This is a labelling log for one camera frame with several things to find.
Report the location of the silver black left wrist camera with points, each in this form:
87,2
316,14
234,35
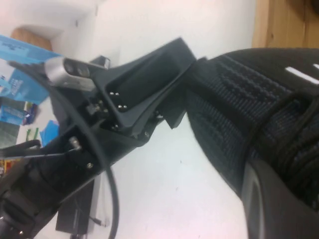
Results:
72,72

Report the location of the black sneaker with white label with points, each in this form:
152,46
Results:
224,99

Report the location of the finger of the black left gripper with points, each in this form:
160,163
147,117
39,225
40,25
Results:
172,117
149,74

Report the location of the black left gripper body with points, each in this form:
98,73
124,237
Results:
117,147

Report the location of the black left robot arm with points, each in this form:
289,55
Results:
37,179

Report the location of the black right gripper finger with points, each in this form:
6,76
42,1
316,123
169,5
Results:
269,211

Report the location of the flat black device box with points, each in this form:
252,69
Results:
74,211

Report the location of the large blue printed carton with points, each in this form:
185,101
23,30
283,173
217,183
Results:
25,74

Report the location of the wooden panel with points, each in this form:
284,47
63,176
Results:
281,25

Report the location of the small blue printed package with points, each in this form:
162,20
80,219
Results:
12,113

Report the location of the wooden board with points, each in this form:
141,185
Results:
30,37

